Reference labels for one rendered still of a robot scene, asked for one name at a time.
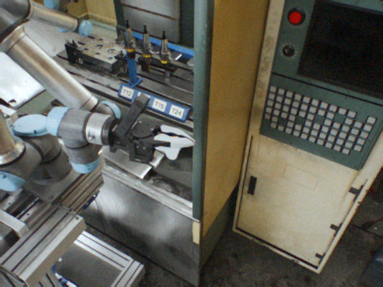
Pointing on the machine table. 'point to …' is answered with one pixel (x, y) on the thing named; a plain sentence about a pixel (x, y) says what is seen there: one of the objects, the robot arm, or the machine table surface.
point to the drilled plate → (102, 52)
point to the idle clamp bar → (157, 65)
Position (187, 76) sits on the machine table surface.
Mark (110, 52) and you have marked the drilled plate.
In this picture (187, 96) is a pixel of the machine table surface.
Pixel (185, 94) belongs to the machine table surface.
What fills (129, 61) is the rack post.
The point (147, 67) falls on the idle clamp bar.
